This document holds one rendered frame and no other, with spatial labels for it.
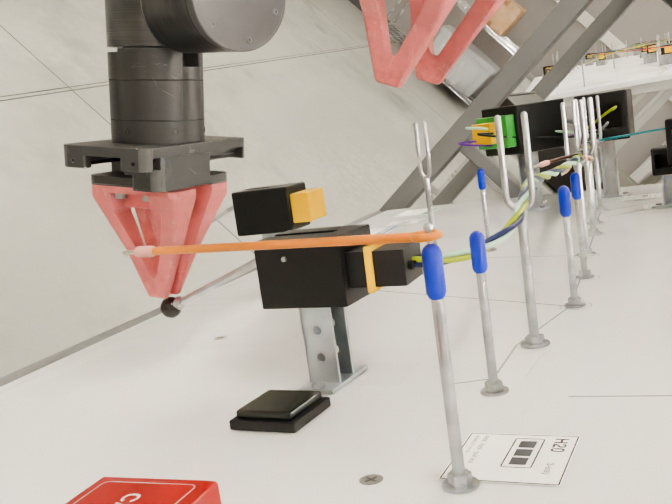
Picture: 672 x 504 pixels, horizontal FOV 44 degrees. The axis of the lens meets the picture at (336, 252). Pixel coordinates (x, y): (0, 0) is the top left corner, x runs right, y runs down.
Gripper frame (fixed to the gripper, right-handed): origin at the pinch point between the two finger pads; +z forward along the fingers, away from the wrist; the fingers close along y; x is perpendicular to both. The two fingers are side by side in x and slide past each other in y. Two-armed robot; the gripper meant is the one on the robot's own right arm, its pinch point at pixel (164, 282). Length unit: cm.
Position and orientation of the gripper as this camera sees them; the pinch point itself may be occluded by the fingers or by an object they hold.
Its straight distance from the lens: 55.4
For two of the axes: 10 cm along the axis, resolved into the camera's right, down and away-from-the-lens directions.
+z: -0.1, 9.8, 2.1
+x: -8.9, -1.0, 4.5
